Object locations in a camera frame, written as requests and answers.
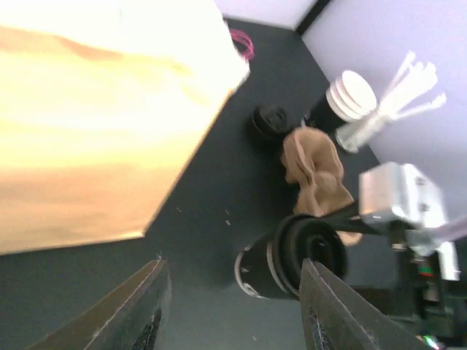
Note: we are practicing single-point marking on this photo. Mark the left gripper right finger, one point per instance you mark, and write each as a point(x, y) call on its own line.
point(334, 316)

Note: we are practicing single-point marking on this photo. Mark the black frame post right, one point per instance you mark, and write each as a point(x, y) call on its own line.
point(311, 16)

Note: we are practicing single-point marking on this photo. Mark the stack of paper cups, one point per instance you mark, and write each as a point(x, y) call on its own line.
point(348, 99)

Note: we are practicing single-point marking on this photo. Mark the orange paper bag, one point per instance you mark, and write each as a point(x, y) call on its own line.
point(103, 105)

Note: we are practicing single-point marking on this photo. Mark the stack of black lids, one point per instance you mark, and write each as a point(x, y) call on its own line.
point(270, 123)

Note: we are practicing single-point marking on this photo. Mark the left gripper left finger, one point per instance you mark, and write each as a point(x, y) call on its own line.
point(132, 316)

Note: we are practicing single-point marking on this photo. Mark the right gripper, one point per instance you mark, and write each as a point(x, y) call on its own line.
point(428, 291)

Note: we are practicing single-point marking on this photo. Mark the Cakes printed paper bag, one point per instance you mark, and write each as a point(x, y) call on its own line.
point(243, 44)

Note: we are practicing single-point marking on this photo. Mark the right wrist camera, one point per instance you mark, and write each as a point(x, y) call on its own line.
point(394, 192)

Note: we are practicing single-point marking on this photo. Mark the jar of white stirrers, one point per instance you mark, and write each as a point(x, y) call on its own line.
point(412, 80)

